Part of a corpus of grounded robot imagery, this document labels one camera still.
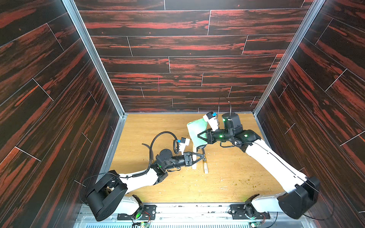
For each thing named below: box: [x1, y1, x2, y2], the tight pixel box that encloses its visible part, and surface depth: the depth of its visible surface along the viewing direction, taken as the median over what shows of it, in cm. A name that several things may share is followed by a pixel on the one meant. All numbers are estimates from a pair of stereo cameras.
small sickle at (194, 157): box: [192, 144, 197, 170], surface depth 70 cm
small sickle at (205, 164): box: [202, 147, 209, 174], surface depth 92 cm
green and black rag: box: [186, 117, 208, 153], surface depth 71 cm
